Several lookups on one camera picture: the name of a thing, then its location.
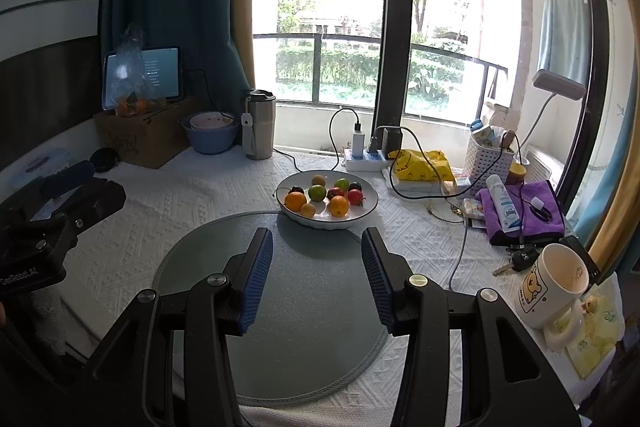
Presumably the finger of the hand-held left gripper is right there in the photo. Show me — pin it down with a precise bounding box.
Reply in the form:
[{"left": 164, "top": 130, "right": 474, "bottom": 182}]
[
  {"left": 27, "top": 179, "right": 127, "bottom": 254},
  {"left": 42, "top": 161, "right": 96, "bottom": 198}
]

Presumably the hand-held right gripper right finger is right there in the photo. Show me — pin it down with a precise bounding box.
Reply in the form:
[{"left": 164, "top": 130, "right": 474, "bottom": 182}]
[{"left": 361, "top": 227, "right": 583, "bottom": 427}]

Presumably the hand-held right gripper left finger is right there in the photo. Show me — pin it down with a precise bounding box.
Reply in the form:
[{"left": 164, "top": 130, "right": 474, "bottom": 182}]
[{"left": 82, "top": 227, "right": 275, "bottom": 427}]

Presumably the white round bowl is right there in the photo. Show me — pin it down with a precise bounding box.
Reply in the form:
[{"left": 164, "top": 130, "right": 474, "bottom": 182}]
[{"left": 274, "top": 168, "right": 380, "bottom": 234}]

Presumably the wet wipes pack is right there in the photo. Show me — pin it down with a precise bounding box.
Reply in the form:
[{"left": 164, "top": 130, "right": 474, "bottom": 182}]
[{"left": 12, "top": 147, "right": 71, "bottom": 188}]

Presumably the black round case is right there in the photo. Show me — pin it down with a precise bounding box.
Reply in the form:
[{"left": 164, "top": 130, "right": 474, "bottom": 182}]
[{"left": 90, "top": 147, "right": 118, "bottom": 173}]

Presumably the white textured tablecloth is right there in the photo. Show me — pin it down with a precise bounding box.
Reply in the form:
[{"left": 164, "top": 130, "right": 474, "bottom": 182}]
[{"left": 60, "top": 147, "right": 583, "bottom": 427}]

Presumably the grey round mat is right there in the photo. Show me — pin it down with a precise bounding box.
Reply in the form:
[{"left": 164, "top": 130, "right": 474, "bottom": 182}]
[{"left": 152, "top": 209, "right": 391, "bottom": 403}]

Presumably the brown cardboard box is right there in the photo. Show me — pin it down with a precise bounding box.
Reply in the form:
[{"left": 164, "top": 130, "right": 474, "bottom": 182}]
[{"left": 93, "top": 96, "right": 201, "bottom": 170}]

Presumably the clear bag of oranges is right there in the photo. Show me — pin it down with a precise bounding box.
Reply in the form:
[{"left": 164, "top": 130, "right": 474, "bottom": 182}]
[{"left": 111, "top": 24, "right": 168, "bottom": 116}]

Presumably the white plastic packet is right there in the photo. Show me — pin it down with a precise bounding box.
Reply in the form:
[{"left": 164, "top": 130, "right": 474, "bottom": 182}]
[{"left": 391, "top": 167, "right": 473, "bottom": 200}]

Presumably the white power strip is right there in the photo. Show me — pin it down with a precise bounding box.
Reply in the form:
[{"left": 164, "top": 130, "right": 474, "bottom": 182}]
[{"left": 343, "top": 148, "right": 401, "bottom": 172}]

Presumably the yellow plastic bag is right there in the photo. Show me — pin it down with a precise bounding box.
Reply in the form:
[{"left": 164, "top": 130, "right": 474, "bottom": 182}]
[{"left": 387, "top": 148, "right": 456, "bottom": 184}]

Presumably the blue plastic bowl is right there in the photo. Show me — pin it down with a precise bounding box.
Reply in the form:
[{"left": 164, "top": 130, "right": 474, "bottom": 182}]
[{"left": 181, "top": 111, "right": 240, "bottom": 155}]

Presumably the black charger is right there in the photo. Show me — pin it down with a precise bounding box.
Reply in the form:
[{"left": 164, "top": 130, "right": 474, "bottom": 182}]
[{"left": 382, "top": 129, "right": 403, "bottom": 156}]

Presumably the tablet with lit screen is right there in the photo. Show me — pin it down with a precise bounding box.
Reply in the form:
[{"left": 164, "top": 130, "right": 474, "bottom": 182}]
[{"left": 101, "top": 45, "right": 183, "bottom": 111}]

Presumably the white spray bottle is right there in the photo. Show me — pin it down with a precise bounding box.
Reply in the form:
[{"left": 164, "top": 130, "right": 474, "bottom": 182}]
[{"left": 485, "top": 174, "right": 521, "bottom": 235}]

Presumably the car key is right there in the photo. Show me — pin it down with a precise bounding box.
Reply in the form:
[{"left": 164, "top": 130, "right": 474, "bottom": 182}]
[{"left": 492, "top": 244, "right": 540, "bottom": 277}]

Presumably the white woven basket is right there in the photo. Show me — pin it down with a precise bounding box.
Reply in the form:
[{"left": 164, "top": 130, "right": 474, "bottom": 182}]
[{"left": 462, "top": 127, "right": 516, "bottom": 184}]

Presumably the white cartoon mug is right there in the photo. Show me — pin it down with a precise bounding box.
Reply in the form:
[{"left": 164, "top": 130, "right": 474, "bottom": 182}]
[{"left": 513, "top": 243, "right": 591, "bottom": 350}]

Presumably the purple cloth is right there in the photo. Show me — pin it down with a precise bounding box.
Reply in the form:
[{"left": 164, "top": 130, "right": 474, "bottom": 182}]
[{"left": 474, "top": 179, "right": 566, "bottom": 247}]

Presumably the yellow lid jar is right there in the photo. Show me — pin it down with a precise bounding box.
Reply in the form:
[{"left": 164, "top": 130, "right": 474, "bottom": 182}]
[{"left": 505, "top": 159, "right": 528, "bottom": 185}]

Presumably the black balcony railing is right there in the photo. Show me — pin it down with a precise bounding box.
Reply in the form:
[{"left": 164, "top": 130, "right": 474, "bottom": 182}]
[{"left": 252, "top": 32, "right": 508, "bottom": 128}]

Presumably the yellow paper sheet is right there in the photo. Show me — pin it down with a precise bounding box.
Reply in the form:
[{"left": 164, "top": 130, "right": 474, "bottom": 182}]
[{"left": 565, "top": 279, "right": 623, "bottom": 380}]

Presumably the white desk lamp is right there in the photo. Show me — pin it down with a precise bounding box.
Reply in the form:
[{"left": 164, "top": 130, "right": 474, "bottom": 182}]
[{"left": 517, "top": 69, "right": 587, "bottom": 158}]

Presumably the light blue towel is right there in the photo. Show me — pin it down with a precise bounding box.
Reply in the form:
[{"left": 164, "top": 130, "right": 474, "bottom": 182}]
[{"left": 536, "top": 0, "right": 587, "bottom": 80}]

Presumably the grey cable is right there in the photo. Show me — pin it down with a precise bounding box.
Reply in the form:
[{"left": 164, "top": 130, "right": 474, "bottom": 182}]
[{"left": 447, "top": 222, "right": 471, "bottom": 295}]

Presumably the black cable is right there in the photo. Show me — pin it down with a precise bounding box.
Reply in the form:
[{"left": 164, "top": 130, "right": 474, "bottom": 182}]
[
  {"left": 272, "top": 107, "right": 361, "bottom": 172},
  {"left": 372, "top": 126, "right": 496, "bottom": 200}
]

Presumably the steel tumbler with strap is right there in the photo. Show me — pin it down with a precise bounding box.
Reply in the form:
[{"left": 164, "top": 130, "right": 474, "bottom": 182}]
[{"left": 242, "top": 89, "right": 277, "bottom": 161}]

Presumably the dark window post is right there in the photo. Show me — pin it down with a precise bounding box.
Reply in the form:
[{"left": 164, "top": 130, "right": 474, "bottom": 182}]
[{"left": 375, "top": 0, "right": 416, "bottom": 152}]

